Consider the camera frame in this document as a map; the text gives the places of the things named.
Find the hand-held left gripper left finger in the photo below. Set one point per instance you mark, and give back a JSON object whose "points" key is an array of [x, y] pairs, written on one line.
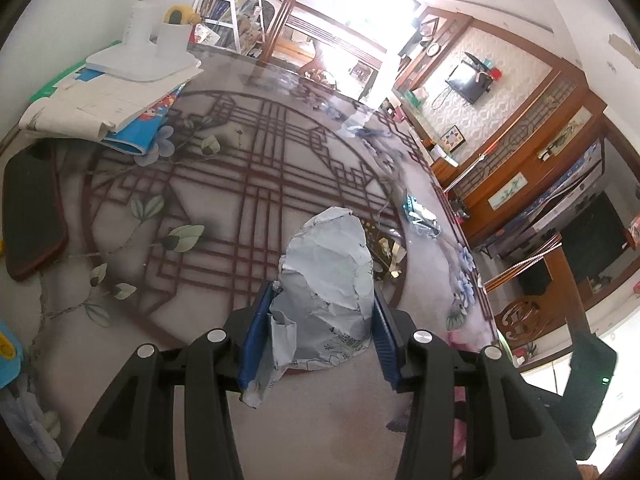
{"points": [[255, 340]]}

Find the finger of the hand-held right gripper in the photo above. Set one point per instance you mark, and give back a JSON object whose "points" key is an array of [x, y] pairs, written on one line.
{"points": [[547, 402]]}

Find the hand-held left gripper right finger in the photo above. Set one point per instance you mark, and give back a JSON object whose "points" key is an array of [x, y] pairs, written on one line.
{"points": [[387, 340]]}

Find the golden brown wrapper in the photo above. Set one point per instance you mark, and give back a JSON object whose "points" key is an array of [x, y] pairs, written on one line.
{"points": [[385, 255]]}

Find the grey white paper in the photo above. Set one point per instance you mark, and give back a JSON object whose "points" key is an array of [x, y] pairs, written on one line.
{"points": [[325, 270]]}

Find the carved wooden chair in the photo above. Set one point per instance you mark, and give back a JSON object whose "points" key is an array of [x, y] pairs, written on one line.
{"points": [[560, 280]]}

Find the blue silver wrapper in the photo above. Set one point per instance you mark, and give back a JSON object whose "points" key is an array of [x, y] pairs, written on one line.
{"points": [[417, 215]]}

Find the wooden television cabinet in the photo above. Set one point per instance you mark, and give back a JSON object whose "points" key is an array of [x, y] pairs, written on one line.
{"points": [[447, 170]]}

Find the mop with white base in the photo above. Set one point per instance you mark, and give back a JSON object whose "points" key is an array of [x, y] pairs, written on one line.
{"points": [[475, 162]]}

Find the small framed picture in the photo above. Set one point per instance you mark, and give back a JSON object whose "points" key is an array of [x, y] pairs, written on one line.
{"points": [[452, 140]]}

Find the blue picture book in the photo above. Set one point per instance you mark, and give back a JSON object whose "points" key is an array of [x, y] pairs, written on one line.
{"points": [[135, 137]]}

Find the blue yellow toy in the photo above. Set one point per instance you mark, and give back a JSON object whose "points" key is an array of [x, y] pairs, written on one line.
{"points": [[10, 360]]}

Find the black pad red edge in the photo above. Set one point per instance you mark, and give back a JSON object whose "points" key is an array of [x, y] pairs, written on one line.
{"points": [[32, 210]]}

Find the folded newspaper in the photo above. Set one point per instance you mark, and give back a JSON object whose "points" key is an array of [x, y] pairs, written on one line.
{"points": [[90, 105]]}

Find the white cup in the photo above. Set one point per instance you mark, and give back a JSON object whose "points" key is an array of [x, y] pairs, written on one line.
{"points": [[172, 40]]}

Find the plain wooden chair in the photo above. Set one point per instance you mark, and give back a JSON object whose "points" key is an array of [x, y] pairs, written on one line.
{"points": [[280, 25]]}

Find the green folder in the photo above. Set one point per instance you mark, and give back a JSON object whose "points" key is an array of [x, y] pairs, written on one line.
{"points": [[50, 87]]}

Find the white bookshelf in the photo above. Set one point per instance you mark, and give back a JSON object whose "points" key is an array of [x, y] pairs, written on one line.
{"points": [[225, 10]]}

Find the wooden wall partition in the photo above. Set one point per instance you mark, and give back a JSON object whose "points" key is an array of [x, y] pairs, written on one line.
{"points": [[540, 125]]}

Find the wall television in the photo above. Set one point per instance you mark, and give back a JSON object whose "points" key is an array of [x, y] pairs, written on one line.
{"points": [[467, 82]]}

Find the round wall clock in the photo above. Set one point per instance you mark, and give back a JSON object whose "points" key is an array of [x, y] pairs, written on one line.
{"points": [[432, 49]]}

